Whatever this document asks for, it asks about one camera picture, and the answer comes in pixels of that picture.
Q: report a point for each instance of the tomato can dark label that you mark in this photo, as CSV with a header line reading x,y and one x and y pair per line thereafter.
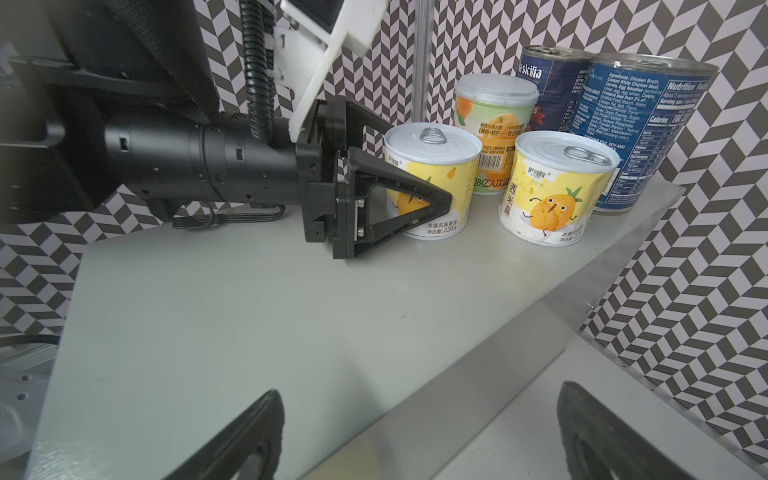
x,y
560,74

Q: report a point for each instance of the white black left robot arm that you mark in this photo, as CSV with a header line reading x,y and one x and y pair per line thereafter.
x,y
103,94

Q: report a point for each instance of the white lid can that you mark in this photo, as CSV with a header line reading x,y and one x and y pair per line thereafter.
x,y
496,109
556,181
444,156

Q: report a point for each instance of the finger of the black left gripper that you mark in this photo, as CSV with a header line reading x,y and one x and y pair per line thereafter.
x,y
357,118
374,202

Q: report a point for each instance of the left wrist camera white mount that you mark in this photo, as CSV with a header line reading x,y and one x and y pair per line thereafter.
x,y
305,51

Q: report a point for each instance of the blue label tin can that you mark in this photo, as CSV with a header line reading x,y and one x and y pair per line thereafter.
x,y
637,104

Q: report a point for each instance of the left aluminium corner post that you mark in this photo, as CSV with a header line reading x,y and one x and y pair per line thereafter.
x,y
421,59

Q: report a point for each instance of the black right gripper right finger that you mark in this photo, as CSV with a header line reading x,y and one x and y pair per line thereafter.
x,y
600,445

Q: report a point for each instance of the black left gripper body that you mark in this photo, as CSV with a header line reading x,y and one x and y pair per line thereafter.
x,y
328,130

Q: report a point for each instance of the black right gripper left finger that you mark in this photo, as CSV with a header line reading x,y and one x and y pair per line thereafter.
x,y
249,447

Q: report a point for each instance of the grey metal cabinet box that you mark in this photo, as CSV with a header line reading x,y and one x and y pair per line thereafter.
x,y
402,356

